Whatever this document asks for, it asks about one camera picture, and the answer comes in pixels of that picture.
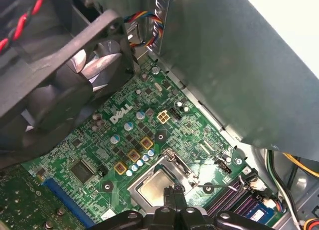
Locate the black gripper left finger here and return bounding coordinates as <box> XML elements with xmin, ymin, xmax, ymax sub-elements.
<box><xmin>91</xmin><ymin>186</ymin><xmax>181</xmax><ymax>230</ymax></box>

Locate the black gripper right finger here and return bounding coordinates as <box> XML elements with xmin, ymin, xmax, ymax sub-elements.
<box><xmin>174</xmin><ymin>186</ymin><xmax>254</xmax><ymax>230</ymax></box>

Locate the metal socket cover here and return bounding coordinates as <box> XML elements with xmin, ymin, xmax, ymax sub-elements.
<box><xmin>127</xmin><ymin>150</ymin><xmax>200</xmax><ymax>212</ymax></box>

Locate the beige four-pin power socket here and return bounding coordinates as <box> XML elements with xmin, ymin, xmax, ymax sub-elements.
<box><xmin>157</xmin><ymin>111</ymin><xmax>171</xmax><ymax>125</ymax></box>

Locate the silver square CPU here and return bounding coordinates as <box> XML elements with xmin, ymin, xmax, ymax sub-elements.
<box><xmin>138</xmin><ymin>171</ymin><xmax>176</xmax><ymax>207</ymax></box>

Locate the yellow framed square inductor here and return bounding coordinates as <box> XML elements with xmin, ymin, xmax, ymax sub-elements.
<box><xmin>113</xmin><ymin>162</ymin><xmax>128</xmax><ymax>175</ymax></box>
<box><xmin>140</xmin><ymin>137</ymin><xmax>155</xmax><ymax>150</ymax></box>
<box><xmin>127</xmin><ymin>149</ymin><xmax>141</xmax><ymax>162</ymax></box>

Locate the black square chipset chip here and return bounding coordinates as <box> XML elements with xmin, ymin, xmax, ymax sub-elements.
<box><xmin>68</xmin><ymin>159</ymin><xmax>96</xmax><ymax>184</ymax></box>

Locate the green motherboard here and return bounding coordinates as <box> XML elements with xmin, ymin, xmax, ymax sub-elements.
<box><xmin>21</xmin><ymin>55</ymin><xmax>285</xmax><ymax>230</ymax></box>

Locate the grey power supply unit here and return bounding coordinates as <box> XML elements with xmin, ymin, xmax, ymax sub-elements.
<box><xmin>158</xmin><ymin>0</ymin><xmax>319</xmax><ymax>165</ymax></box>

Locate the black PC case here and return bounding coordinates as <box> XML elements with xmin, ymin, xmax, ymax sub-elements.
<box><xmin>0</xmin><ymin>0</ymin><xmax>319</xmax><ymax>230</ymax></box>

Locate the multicolour twisted fan wire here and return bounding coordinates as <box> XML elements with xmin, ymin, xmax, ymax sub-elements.
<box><xmin>123</xmin><ymin>10</ymin><xmax>165</xmax><ymax>49</ymax></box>

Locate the blue expansion slot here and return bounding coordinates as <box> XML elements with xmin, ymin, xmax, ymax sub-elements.
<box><xmin>45</xmin><ymin>177</ymin><xmax>95</xmax><ymax>228</ymax></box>

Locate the red black twisted wire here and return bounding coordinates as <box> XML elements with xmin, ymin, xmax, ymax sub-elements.
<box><xmin>0</xmin><ymin>0</ymin><xmax>62</xmax><ymax>54</ymax></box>

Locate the yellow wire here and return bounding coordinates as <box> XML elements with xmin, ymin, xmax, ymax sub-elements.
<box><xmin>283</xmin><ymin>152</ymin><xmax>319</xmax><ymax>178</ymax></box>

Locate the black case fan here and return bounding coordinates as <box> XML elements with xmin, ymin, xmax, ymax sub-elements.
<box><xmin>0</xmin><ymin>8</ymin><xmax>137</xmax><ymax>166</ymax></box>

